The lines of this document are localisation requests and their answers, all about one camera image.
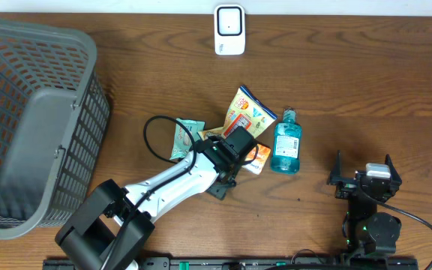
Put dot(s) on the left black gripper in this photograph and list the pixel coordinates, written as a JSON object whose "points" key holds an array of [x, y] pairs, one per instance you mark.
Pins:
{"points": [[220, 189]]}

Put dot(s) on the grey plastic shopping basket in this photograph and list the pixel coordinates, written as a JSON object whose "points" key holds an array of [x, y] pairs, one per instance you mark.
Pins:
{"points": [[53, 117]]}

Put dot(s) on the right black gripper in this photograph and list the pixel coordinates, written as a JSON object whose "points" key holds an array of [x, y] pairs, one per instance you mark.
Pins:
{"points": [[347, 185]]}

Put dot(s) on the black mounting rail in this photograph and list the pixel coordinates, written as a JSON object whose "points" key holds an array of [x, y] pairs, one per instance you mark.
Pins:
{"points": [[166, 263]]}

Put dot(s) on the white barcode scanner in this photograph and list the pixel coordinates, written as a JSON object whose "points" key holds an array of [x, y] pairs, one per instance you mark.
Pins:
{"points": [[229, 30]]}

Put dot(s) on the blue mouthwash bottle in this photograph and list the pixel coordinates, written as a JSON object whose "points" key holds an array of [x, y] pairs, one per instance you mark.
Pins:
{"points": [[287, 140]]}

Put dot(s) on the yellow snack bag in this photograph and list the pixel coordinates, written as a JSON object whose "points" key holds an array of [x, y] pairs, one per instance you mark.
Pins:
{"points": [[245, 111]]}

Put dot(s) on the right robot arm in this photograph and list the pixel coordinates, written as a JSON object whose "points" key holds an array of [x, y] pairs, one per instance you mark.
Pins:
{"points": [[370, 233]]}

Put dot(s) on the teal wet wipes pack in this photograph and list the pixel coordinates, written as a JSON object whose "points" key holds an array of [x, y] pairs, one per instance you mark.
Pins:
{"points": [[182, 142]]}

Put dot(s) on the orange snack packet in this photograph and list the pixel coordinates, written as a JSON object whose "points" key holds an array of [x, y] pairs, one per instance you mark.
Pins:
{"points": [[256, 159]]}

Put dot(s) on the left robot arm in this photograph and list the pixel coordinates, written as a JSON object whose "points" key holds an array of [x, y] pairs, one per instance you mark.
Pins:
{"points": [[112, 225]]}

